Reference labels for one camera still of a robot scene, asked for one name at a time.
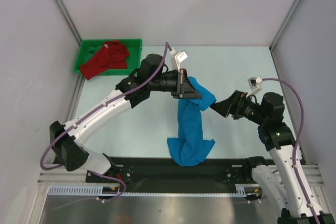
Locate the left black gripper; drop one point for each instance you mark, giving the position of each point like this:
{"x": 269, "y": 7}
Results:
{"x": 185, "y": 88}

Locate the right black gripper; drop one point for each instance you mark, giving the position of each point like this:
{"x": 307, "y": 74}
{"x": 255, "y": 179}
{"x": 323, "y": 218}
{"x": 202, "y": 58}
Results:
{"x": 235, "y": 100}

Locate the blue polo shirt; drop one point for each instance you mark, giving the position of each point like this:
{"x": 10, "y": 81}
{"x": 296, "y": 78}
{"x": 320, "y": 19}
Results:
{"x": 190, "y": 148}

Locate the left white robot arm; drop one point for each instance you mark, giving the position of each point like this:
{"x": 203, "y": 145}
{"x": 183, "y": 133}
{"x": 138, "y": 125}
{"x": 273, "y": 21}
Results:
{"x": 68, "y": 140}

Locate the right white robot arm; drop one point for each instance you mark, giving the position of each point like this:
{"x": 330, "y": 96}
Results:
{"x": 290, "y": 194}

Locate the red t shirt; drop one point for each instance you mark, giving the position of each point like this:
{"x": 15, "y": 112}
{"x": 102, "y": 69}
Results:
{"x": 111, "y": 55}

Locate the green plastic bin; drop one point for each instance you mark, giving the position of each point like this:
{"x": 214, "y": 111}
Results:
{"x": 89, "y": 47}

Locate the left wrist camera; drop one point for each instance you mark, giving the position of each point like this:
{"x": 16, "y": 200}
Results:
{"x": 177, "y": 58}

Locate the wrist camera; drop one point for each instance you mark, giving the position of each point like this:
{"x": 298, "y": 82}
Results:
{"x": 177, "y": 58}
{"x": 255, "y": 85}

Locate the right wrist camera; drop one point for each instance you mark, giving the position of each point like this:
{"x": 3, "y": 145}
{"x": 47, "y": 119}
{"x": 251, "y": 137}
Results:
{"x": 255, "y": 85}

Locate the right white cable duct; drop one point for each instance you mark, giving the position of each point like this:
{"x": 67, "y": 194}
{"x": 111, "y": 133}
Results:
{"x": 250, "y": 189}

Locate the white cable duct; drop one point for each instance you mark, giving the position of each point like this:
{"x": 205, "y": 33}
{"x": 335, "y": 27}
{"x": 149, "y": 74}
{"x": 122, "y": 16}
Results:
{"x": 250, "y": 189}
{"x": 85, "y": 190}

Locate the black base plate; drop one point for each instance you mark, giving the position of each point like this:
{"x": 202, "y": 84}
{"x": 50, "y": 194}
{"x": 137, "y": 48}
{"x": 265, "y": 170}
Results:
{"x": 162, "y": 175}

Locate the front aluminium rail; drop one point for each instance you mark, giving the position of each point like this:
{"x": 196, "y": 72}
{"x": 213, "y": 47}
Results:
{"x": 60, "y": 176}

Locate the left white cable duct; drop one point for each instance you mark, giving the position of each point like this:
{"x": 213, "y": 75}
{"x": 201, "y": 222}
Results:
{"x": 85, "y": 190}

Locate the right aluminium frame post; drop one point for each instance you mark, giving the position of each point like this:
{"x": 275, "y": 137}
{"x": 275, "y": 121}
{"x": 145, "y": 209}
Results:
{"x": 285, "y": 23}

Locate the aluminium frame post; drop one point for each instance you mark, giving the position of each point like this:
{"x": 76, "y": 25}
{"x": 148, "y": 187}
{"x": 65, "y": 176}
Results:
{"x": 285, "y": 23}
{"x": 68, "y": 20}

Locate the left aluminium frame post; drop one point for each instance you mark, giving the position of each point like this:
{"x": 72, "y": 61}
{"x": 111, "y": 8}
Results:
{"x": 68, "y": 20}

